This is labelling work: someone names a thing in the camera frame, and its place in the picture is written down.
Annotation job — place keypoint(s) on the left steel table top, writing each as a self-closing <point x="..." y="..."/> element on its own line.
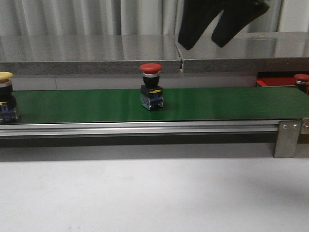
<point x="73" y="54"/>

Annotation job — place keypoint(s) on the steel end bracket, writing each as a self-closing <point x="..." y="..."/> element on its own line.
<point x="305" y="126"/>

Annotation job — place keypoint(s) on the red mushroom push button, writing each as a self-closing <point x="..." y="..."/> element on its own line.
<point x="302" y="82"/>

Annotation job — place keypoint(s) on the right steel table top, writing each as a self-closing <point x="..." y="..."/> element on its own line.
<point x="249" y="52"/>

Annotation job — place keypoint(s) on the green conveyor belt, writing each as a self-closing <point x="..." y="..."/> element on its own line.
<point x="191" y="104"/>

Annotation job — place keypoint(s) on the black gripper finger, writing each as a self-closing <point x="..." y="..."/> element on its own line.
<point x="197" y="15"/>
<point x="236" y="15"/>

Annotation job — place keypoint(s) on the steel table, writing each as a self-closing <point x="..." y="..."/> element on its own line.
<point x="73" y="54"/>
<point x="249" y="52"/>

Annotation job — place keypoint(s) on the red plastic tray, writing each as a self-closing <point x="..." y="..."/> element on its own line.
<point x="277" y="79"/>

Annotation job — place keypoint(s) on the grey pleated curtain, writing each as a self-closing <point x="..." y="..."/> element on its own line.
<point x="129" y="17"/>

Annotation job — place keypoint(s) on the aluminium conveyor side rail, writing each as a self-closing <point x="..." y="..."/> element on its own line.
<point x="142" y="127"/>

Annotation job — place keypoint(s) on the steel conveyor support bracket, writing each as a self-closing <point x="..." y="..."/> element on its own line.
<point x="288" y="134"/>

